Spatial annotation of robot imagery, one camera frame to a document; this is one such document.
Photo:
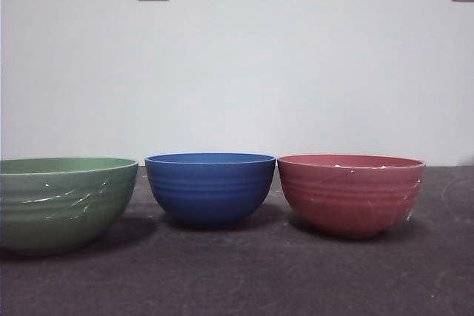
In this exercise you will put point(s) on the red ribbed bowl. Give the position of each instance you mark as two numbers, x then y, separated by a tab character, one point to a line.
352	201

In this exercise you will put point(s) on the green ribbed bowl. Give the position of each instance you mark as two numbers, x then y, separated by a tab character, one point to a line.
55	205

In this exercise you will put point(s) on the blue ribbed bowl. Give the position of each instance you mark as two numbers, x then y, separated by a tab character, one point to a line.
209	194

